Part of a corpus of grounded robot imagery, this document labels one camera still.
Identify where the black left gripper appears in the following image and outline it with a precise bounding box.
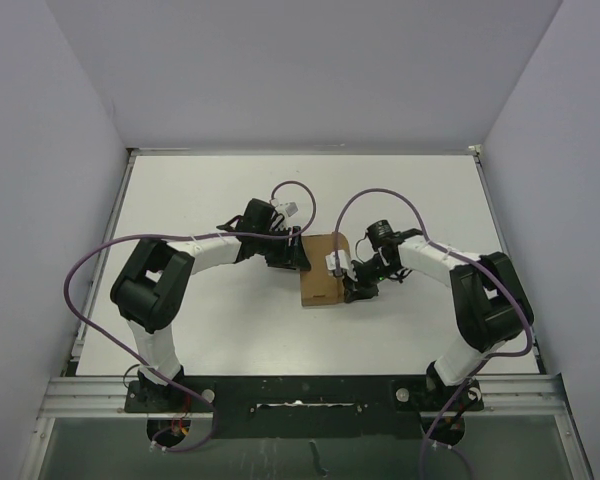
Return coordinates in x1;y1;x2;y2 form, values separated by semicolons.
255;224;309;269

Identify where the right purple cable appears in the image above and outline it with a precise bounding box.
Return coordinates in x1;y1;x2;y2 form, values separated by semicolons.
333;188;536;480

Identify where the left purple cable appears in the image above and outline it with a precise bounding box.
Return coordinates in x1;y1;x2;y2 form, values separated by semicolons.
63;180;317;454

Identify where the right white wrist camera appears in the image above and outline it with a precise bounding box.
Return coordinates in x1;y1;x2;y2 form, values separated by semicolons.
325;249;355;278

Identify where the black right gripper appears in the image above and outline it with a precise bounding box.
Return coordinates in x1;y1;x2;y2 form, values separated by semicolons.
342;256;399;303

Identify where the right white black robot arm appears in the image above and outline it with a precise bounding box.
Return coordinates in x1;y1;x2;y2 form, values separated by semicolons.
325;220;534;409

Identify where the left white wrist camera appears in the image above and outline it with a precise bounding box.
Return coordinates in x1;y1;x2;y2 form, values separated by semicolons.
269;198;298;217

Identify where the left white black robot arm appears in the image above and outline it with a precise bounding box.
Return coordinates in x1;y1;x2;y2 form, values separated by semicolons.
110;199;311;411

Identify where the purple cable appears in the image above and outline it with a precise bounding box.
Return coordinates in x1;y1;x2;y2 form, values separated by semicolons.
333;188;536;480
63;180;317;454

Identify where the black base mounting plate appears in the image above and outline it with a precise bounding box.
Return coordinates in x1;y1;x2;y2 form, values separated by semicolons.
124;374;484;446

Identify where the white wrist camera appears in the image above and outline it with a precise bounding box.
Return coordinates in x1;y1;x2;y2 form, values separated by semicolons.
269;198;298;217
325;249;355;278

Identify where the brown cardboard paper box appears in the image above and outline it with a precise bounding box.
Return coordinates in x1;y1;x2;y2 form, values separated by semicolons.
300;233;344;308

